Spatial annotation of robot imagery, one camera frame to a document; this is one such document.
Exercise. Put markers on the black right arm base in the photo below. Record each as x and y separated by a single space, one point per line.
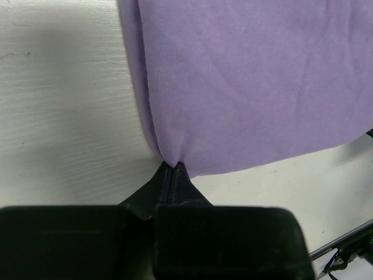
339 253

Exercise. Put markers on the purple t-shirt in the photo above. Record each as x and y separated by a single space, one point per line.
224 86

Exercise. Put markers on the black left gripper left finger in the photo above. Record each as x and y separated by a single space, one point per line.
79 241

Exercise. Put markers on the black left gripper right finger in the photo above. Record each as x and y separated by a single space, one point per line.
194 239

